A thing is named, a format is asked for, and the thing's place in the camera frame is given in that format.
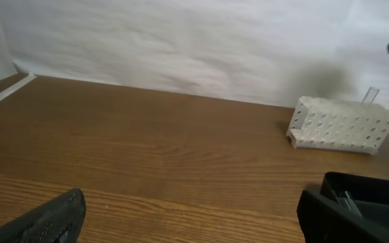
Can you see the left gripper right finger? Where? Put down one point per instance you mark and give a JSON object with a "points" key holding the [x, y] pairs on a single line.
{"points": [[329, 226]]}

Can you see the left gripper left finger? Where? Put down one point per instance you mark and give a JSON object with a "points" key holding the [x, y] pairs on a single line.
{"points": [[49, 219]]}

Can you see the black tray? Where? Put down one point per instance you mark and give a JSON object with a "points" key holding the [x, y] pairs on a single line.
{"points": [[366, 184]]}

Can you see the white test tube rack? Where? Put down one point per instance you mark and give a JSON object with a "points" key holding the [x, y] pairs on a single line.
{"points": [[343, 128]]}

